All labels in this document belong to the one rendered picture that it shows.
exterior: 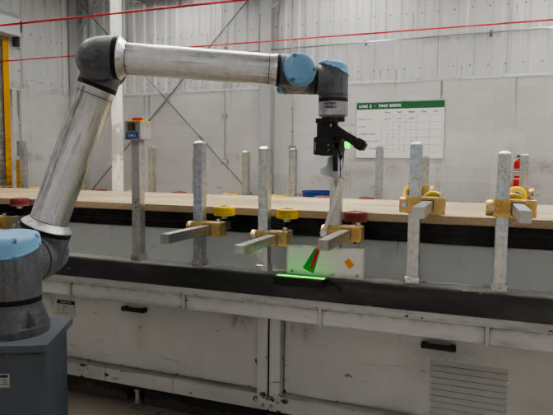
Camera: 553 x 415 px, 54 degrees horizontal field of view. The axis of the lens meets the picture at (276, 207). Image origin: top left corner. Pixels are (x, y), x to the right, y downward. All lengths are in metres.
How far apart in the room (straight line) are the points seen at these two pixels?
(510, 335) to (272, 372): 0.90
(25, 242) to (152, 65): 0.58
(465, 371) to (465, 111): 7.13
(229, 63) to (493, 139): 7.57
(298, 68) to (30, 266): 0.89
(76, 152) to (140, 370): 1.16
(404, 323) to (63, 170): 1.14
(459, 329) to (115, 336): 1.49
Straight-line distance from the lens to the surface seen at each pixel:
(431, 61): 9.11
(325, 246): 1.49
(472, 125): 8.91
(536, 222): 1.88
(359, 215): 1.84
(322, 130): 1.68
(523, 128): 8.89
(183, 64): 1.53
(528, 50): 9.05
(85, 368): 2.67
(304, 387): 2.21
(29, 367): 1.58
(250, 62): 1.52
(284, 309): 1.89
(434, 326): 1.79
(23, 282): 1.59
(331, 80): 1.66
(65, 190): 1.71
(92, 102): 1.69
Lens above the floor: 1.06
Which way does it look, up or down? 4 degrees down
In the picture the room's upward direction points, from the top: 1 degrees clockwise
